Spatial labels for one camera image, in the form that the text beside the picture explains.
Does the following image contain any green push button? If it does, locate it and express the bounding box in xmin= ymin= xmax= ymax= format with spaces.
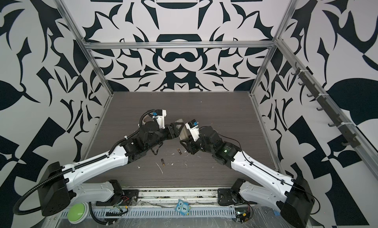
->
xmin=67 ymin=202 xmax=89 ymax=225

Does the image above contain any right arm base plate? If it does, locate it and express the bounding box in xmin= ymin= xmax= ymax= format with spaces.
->
xmin=217 ymin=188 xmax=249 ymax=206

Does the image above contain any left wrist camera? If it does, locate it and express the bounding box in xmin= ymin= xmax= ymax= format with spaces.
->
xmin=152 ymin=109 xmax=166 ymax=129

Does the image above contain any white remote control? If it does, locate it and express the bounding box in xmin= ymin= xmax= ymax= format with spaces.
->
xmin=179 ymin=126 xmax=191 ymax=140

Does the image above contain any small electronics board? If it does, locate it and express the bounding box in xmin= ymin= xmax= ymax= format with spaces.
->
xmin=233 ymin=206 xmax=254 ymax=224

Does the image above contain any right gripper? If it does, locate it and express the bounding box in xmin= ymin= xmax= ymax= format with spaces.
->
xmin=180 ymin=133 xmax=217 ymax=156

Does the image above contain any white slotted cable duct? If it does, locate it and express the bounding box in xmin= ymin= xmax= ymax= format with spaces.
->
xmin=58 ymin=206 xmax=237 ymax=219

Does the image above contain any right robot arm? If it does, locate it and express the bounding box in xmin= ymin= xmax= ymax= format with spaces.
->
xmin=179 ymin=126 xmax=316 ymax=228

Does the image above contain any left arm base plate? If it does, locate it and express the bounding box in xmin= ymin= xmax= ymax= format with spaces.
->
xmin=95 ymin=189 xmax=139 ymax=206

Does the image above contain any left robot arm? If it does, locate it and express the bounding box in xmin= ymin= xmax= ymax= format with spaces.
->
xmin=37 ymin=117 xmax=186 ymax=217

